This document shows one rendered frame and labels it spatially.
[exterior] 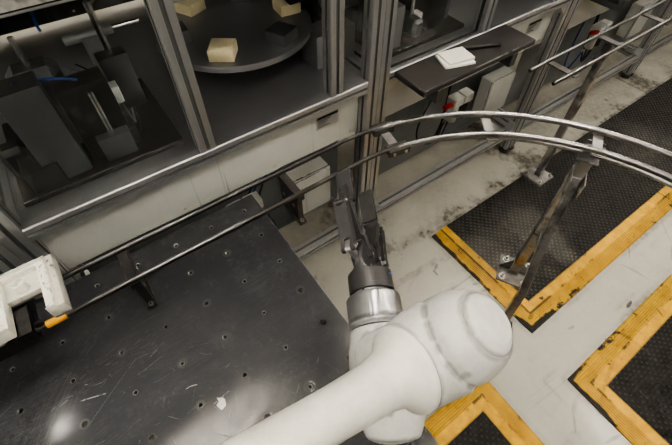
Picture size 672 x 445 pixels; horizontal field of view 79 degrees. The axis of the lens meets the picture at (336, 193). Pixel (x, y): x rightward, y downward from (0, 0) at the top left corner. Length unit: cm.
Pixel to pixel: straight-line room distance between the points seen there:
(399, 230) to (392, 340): 158
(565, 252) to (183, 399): 175
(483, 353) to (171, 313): 84
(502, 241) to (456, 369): 168
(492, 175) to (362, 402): 205
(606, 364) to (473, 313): 157
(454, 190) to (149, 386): 171
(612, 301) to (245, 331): 163
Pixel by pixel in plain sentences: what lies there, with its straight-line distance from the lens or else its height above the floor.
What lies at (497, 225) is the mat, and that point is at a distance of 218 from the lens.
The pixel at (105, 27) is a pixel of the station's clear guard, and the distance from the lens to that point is 93.
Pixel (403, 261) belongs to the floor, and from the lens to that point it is 195.
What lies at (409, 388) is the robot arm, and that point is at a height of 120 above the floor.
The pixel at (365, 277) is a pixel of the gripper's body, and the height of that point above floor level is 107.
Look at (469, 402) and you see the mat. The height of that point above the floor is 1.
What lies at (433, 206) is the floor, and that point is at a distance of 217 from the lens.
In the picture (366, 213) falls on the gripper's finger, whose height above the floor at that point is 102.
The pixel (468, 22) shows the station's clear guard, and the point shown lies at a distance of 160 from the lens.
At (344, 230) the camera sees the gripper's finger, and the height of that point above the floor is 110.
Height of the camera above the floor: 166
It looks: 50 degrees down
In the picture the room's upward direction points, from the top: straight up
